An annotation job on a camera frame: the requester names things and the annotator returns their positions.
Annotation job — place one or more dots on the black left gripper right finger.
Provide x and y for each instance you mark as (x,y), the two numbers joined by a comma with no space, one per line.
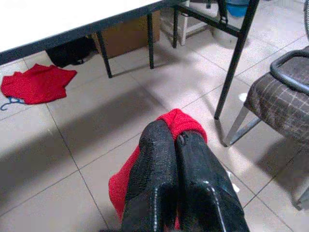
(205,193)

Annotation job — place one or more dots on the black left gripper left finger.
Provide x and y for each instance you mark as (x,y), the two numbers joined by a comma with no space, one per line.
(154,169)

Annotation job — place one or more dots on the red fleece garment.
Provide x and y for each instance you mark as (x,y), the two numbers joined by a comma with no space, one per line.
(177,118)
(36,82)

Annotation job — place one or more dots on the white paper scrap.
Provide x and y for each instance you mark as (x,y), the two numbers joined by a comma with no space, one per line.
(242,96)

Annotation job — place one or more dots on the grey checked fabric chair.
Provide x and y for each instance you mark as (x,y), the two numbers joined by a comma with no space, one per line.
(277,104)

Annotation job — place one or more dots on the brown cardboard box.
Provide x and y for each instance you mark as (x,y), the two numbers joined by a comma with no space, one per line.
(128,36)

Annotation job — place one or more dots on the white wooden stool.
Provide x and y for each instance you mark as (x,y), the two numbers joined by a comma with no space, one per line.
(184,29)

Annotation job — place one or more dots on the black bag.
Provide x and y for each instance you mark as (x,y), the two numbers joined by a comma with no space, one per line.
(70,53)

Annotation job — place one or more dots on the blue plastic tub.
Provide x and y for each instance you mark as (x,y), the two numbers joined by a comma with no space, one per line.
(235,9)

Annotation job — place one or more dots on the white table black frame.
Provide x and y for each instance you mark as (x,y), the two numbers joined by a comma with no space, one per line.
(48,19)

